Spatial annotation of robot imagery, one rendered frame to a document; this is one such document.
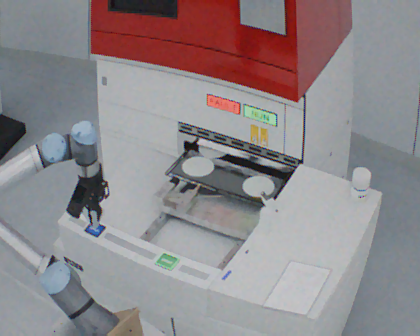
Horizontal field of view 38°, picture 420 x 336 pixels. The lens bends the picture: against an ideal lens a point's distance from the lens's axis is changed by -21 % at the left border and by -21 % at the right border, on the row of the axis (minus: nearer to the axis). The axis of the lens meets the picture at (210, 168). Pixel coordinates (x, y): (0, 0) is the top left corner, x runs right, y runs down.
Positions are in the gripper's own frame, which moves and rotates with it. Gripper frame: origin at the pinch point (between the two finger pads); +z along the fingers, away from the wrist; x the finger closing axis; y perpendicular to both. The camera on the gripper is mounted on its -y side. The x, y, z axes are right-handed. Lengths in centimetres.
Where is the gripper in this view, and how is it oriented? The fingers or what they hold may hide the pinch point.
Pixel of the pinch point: (93, 226)
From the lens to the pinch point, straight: 214.7
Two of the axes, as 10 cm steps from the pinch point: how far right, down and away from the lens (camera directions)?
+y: 4.7, -5.5, 6.9
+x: -8.8, -2.9, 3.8
